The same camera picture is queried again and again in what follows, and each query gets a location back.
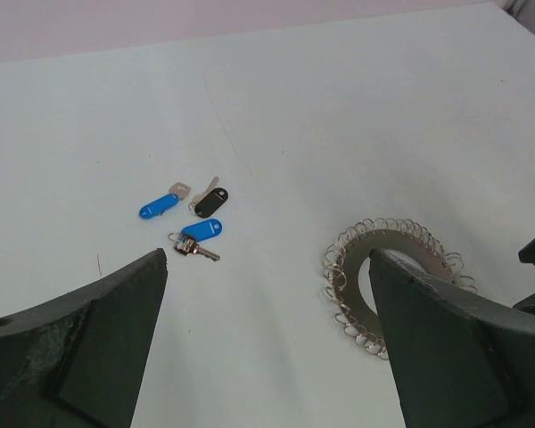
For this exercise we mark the blue tag key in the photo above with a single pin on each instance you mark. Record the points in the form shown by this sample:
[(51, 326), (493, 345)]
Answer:
[(176, 193), (189, 240)]

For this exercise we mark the black tag key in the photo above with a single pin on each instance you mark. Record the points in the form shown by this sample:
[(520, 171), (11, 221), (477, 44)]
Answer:
[(205, 204)]

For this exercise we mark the metal disc with keyrings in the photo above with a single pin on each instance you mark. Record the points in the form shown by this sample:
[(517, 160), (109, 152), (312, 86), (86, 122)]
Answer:
[(344, 258)]

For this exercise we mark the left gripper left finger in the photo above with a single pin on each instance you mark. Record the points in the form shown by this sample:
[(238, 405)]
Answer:
[(78, 360)]

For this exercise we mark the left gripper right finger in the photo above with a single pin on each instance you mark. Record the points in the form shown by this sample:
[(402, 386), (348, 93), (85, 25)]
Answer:
[(458, 359)]

